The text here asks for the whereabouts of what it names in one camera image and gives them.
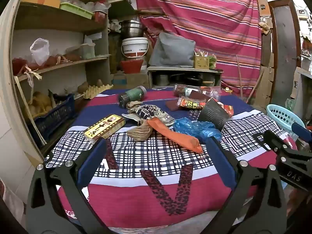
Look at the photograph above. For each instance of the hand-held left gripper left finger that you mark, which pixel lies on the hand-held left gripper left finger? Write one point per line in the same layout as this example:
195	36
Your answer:
92	160

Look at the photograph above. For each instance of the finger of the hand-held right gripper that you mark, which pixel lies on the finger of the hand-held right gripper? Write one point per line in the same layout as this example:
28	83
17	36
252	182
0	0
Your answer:
302	131
270	139

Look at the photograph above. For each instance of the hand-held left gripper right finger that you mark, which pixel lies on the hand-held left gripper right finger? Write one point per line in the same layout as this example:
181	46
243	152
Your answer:
221	160

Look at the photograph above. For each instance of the light blue plastic basket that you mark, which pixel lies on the light blue plastic basket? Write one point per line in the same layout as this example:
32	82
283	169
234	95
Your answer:
280	114

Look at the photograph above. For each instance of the blue plastic bag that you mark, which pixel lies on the blue plastic bag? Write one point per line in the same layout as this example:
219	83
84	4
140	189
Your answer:
195	128

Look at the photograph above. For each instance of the black paper cup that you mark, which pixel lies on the black paper cup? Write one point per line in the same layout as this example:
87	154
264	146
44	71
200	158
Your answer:
212	113

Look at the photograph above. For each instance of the red snack bag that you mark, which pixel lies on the red snack bag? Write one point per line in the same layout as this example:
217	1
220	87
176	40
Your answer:
226	109

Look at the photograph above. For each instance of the orange packet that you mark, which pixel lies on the orange packet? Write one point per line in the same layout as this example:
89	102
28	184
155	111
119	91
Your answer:
170	132

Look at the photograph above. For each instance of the red packet with yellow print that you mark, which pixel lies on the red packet with yellow print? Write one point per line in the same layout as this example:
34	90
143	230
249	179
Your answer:
192	104

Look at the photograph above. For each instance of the clear plastic wrapper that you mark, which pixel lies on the clear plastic wrapper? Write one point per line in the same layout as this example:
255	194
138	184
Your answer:
215	93

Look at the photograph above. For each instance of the tan wrapper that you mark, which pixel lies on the tan wrapper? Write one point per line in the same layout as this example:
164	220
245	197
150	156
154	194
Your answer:
134	105

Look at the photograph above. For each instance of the dark red packet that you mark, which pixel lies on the dark red packet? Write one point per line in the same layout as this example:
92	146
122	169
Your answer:
198	94

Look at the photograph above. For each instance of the black and white patterned wrapper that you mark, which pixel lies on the black and white patterned wrapper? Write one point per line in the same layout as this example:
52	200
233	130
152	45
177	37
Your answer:
151	112

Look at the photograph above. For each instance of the green plastic bag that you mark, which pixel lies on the green plastic bag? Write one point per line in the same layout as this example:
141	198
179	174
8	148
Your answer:
290	103

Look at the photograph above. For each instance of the yellow printed box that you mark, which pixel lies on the yellow printed box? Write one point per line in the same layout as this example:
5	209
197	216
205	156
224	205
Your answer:
104	126

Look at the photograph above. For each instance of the grey metal cabinet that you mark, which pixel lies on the grey metal cabinet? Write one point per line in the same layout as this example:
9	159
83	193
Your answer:
301	82

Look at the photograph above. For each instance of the clear blister pack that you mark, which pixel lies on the clear blister pack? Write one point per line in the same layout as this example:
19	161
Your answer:
193	114

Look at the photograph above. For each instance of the blue plastic crate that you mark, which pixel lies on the blue plastic crate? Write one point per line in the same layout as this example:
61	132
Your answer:
56	117

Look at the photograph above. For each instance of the printed plaid tablecloth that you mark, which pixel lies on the printed plaid tablecloth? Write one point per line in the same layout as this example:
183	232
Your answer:
151	156

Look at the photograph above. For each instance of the egg carton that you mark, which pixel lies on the egg carton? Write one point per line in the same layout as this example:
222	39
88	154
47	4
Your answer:
97	92

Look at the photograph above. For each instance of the broom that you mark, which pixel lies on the broom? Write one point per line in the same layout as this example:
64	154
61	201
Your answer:
240	75

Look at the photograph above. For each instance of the potato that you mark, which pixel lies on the potato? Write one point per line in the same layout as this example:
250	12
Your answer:
82	87

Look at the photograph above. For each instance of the green label jar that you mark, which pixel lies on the green label jar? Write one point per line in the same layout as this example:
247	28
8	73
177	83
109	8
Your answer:
132	95

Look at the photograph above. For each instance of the jar of red contents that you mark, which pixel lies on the jar of red contents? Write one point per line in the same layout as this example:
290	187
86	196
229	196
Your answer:
181	89

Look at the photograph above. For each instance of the brown cardboard box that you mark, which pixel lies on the brown cardboard box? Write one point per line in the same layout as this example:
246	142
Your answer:
134	80

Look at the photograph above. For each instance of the green leafy vegetables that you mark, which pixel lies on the green leafy vegetables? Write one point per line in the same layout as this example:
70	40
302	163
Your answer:
212	62

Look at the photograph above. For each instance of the low wooden cabinet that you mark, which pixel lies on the low wooden cabinet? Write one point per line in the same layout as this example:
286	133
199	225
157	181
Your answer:
185	68

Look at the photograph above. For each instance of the bamboo chopstick holder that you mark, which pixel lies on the bamboo chopstick holder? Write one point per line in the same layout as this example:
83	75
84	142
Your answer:
201	62

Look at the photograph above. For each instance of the red plastic basin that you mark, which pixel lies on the red plastic basin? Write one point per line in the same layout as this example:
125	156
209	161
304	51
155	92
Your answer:
131	66

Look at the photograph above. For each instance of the translucent plastic container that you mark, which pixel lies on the translucent plastic container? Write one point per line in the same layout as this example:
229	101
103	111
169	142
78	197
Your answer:
85	51

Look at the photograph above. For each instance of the white plastic bag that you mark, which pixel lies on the white plastic bag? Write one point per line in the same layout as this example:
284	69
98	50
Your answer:
40	52

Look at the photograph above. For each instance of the grey cushion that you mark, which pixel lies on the grey cushion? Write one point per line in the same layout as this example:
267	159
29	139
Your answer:
170	50

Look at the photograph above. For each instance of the white plastic bucket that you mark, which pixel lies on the white plastic bucket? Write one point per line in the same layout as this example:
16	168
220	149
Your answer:
135	46

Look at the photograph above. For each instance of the steel pot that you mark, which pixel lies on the steel pot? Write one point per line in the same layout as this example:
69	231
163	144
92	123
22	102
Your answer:
131	29

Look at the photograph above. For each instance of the striped red curtain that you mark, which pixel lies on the striped red curtain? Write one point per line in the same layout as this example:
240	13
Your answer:
207	17

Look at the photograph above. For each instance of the wooden shelf unit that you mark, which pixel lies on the wooden shelf unit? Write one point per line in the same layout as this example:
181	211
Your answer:
53	19

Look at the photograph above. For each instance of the green plastic tray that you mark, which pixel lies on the green plastic tray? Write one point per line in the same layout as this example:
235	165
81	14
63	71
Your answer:
76	9

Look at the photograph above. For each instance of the grey door with wooden frame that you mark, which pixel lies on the grey door with wooden frame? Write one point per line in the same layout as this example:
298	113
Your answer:
284	48

